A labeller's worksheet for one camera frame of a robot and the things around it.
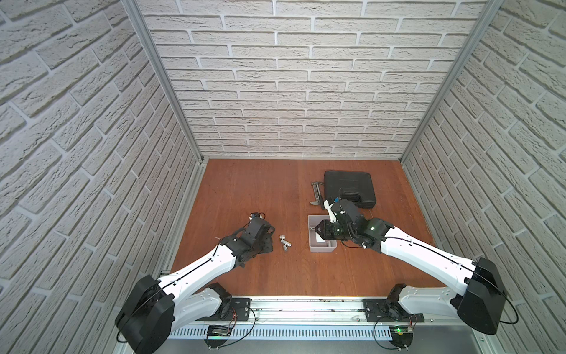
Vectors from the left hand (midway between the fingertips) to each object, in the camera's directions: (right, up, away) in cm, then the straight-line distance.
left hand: (271, 238), depth 84 cm
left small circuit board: (-16, -26, -15) cm, 34 cm away
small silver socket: (+5, -5, +3) cm, 8 cm away
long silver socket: (+6, -3, +5) cm, 8 cm away
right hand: (+18, +5, -5) cm, 20 cm away
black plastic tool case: (+40, +20, +18) cm, 48 cm away
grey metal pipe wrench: (+20, +19, +22) cm, 36 cm away
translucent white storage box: (+18, -3, +5) cm, 19 cm away
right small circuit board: (+44, -28, -14) cm, 54 cm away
